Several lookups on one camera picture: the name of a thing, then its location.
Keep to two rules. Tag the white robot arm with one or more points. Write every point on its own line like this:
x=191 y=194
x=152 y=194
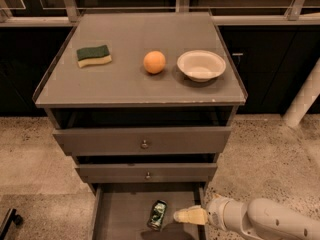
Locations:
x=267 y=186

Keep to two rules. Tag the metal drawer knob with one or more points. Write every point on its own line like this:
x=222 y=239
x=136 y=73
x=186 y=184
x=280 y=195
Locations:
x=148 y=176
x=144 y=144

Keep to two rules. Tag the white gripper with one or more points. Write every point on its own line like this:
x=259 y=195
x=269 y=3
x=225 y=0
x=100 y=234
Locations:
x=216 y=211

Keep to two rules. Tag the green yellow sponge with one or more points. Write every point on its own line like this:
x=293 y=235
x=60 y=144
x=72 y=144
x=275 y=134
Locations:
x=93 y=56

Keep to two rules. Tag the metal middle drawer knob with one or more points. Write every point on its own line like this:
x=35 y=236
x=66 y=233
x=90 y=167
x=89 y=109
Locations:
x=148 y=176

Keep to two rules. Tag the metal railing frame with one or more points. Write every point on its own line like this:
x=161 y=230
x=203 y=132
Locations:
x=223 y=12

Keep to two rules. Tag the grey drawer cabinet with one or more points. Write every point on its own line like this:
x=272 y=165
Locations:
x=122 y=94

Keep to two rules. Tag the green soda can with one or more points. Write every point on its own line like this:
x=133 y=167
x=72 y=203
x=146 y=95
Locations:
x=157 y=214

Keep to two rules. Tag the orange fruit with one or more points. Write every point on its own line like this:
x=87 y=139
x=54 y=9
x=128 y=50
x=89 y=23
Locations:
x=154 y=62

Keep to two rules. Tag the white paper bowl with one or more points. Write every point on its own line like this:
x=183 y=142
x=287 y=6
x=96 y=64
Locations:
x=201 y=65

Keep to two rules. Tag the black caster wheel base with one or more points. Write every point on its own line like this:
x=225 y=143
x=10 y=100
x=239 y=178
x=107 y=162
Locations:
x=11 y=217

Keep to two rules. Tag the grey top drawer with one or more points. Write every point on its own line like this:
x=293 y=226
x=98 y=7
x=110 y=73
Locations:
x=127 y=141

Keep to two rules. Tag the metal top drawer knob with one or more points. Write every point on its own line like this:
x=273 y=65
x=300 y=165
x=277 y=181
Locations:
x=144 y=144

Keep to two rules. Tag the grey middle drawer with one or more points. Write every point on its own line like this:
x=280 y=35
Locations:
x=135 y=173

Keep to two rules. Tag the grey bottom drawer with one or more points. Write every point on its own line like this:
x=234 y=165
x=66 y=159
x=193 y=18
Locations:
x=121 y=211

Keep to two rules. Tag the grey drawer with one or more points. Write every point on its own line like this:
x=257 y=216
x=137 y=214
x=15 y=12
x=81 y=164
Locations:
x=135 y=173
x=121 y=211
x=127 y=141

